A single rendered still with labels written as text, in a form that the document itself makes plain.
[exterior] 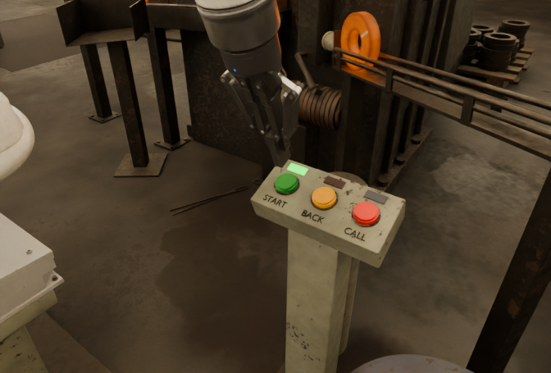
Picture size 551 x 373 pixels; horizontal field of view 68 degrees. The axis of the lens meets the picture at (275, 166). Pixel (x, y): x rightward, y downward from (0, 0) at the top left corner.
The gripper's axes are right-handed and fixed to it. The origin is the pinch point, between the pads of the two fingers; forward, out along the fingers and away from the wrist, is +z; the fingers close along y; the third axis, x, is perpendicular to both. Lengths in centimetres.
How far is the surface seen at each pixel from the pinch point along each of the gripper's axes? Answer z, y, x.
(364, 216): 8.6, -15.0, 1.6
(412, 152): 101, 8, -93
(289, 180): 8.5, -0.3, 0.2
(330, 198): 8.5, -8.6, 0.7
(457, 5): 64, 12, -156
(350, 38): 19, 16, -57
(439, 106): 15.3, -15.7, -33.2
